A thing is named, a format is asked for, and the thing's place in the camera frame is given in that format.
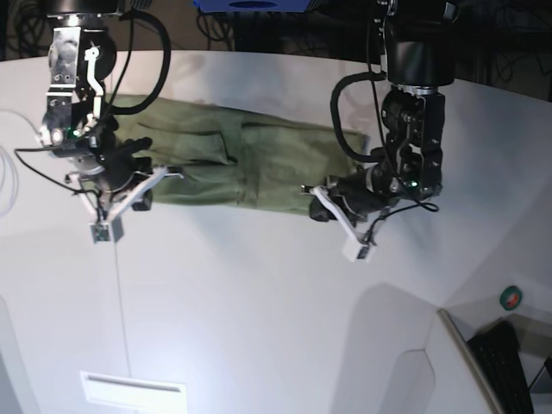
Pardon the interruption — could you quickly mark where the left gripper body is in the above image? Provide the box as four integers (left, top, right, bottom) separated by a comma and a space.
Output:
300, 166, 404, 245

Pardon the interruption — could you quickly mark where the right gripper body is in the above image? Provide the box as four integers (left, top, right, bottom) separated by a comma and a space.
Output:
66, 137, 184, 223

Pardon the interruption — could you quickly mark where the green t-shirt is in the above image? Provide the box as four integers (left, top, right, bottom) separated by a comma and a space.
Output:
116, 97, 358, 216

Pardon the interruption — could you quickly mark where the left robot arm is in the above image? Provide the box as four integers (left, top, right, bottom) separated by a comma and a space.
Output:
303, 1, 459, 258

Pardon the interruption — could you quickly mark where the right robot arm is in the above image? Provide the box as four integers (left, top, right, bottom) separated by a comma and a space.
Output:
34, 1, 173, 231

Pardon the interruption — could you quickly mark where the grey laptop edge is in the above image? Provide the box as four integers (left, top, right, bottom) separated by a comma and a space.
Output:
437, 310, 505, 414

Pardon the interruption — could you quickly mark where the green tape roll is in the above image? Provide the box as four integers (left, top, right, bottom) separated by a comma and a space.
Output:
499, 285, 523, 311

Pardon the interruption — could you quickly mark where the white table slot plate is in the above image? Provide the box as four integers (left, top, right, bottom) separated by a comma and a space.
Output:
80, 371, 188, 413

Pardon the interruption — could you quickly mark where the black keyboard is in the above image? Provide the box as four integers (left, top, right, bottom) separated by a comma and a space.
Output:
467, 320, 534, 414

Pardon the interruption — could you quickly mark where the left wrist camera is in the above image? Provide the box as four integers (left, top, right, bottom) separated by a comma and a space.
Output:
342, 239, 376, 262

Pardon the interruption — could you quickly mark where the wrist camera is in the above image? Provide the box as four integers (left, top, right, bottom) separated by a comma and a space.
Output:
90, 218, 124, 243
342, 239, 376, 262

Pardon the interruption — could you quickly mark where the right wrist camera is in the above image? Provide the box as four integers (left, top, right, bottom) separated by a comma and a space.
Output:
90, 218, 124, 243

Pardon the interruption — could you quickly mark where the white cable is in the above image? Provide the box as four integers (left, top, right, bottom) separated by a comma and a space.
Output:
0, 110, 40, 216

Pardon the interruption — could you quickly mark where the black floor cables right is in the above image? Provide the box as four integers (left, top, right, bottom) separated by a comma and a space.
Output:
456, 0, 552, 87

